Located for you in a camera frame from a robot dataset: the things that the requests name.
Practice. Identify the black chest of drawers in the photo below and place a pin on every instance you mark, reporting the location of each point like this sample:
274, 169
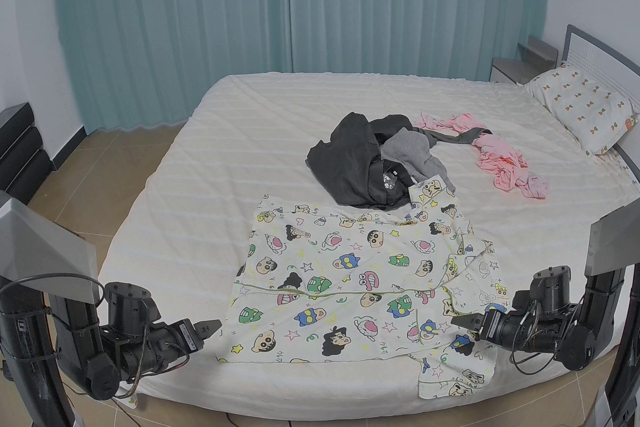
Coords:
22, 150

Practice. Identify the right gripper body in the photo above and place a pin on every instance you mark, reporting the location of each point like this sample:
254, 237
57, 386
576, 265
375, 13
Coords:
502, 330

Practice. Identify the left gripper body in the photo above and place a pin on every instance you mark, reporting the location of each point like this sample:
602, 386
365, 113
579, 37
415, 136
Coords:
182, 337

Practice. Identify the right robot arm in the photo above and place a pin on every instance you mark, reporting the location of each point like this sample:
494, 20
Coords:
605, 290

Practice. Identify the bed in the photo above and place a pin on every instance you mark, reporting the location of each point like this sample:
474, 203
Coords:
225, 155

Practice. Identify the black garment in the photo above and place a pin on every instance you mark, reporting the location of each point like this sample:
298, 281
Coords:
345, 160

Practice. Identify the grey bedside table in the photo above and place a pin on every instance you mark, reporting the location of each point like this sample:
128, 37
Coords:
522, 64

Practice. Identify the pink garment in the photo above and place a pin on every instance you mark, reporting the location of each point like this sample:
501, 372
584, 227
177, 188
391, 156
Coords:
505, 165

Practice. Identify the white printed pillow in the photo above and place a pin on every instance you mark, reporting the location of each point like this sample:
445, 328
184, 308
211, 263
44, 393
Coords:
585, 107

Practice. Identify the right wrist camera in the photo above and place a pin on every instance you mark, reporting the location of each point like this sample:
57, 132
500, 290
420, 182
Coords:
524, 301

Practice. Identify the white printed pyjama top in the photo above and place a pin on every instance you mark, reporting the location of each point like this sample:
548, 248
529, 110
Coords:
350, 275

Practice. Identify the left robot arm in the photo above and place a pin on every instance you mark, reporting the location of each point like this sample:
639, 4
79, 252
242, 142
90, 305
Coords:
75, 330

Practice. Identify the grey garment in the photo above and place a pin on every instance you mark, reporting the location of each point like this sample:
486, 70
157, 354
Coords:
407, 150

